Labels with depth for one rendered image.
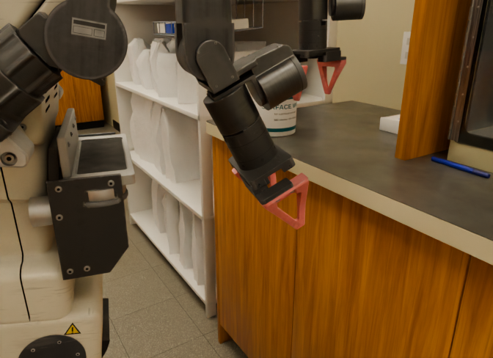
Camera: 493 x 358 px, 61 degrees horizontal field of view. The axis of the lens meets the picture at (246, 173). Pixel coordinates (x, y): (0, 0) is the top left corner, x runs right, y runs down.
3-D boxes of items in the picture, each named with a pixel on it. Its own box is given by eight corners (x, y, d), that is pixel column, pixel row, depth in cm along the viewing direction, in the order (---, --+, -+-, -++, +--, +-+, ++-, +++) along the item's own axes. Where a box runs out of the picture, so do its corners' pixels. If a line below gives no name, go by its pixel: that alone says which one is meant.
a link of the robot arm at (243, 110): (194, 92, 54) (205, 99, 49) (240, 65, 55) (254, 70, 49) (219, 136, 57) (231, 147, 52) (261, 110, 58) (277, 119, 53)
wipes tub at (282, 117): (278, 124, 134) (279, 77, 129) (304, 133, 123) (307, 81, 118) (243, 130, 127) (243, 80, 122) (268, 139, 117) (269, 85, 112)
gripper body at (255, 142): (269, 146, 62) (248, 104, 59) (298, 168, 53) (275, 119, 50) (232, 169, 62) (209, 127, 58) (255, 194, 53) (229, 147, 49)
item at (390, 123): (403, 124, 134) (405, 112, 132) (450, 135, 121) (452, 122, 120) (378, 129, 127) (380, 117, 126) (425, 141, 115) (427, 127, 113)
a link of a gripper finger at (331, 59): (346, 94, 91) (348, 49, 87) (324, 99, 86) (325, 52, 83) (322, 91, 96) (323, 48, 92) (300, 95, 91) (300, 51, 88)
